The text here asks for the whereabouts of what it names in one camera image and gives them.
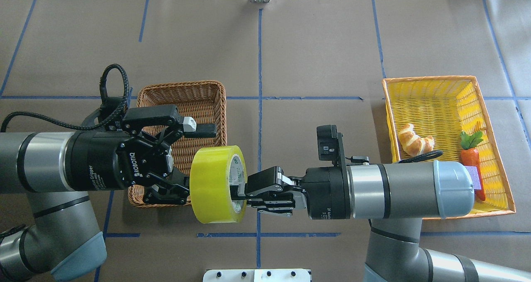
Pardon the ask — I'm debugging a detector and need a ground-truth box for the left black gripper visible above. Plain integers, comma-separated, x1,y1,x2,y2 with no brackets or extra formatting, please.
65,105,217,206

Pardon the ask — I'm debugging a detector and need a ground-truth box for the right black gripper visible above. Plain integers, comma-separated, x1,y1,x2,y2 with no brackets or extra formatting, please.
244,165,351,220

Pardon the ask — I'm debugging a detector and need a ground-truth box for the yellow clear tape roll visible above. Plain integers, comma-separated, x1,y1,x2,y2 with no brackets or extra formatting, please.
190,146,247,224

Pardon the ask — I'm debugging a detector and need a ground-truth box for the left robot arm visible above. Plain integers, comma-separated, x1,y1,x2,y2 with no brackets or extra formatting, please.
1,104,217,282

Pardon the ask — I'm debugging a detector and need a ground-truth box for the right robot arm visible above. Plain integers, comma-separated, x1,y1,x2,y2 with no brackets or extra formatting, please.
237,161,530,282

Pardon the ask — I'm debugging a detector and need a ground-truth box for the brown wicker basket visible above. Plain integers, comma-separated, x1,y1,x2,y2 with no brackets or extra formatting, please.
128,80,227,208

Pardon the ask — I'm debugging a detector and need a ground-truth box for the yellow woven plastic basket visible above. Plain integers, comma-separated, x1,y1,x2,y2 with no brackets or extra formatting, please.
382,75,516,218

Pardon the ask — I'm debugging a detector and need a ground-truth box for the toy croissant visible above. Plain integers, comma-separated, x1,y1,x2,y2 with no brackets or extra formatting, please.
397,123,435,157

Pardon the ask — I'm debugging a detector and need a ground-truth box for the purple foam cube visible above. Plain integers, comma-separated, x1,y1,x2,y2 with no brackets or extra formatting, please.
463,165,483,191

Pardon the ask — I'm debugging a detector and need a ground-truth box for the toy carrot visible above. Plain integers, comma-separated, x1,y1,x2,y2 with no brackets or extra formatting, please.
459,131,486,201

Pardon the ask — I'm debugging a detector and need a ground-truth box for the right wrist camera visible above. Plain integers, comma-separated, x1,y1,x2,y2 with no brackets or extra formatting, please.
316,124,345,167

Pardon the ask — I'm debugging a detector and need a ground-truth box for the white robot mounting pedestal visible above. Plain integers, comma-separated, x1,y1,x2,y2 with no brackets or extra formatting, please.
202,268,312,282

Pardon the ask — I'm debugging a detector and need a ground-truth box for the left camera cable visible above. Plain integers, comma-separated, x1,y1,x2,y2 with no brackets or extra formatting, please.
0,64,130,132

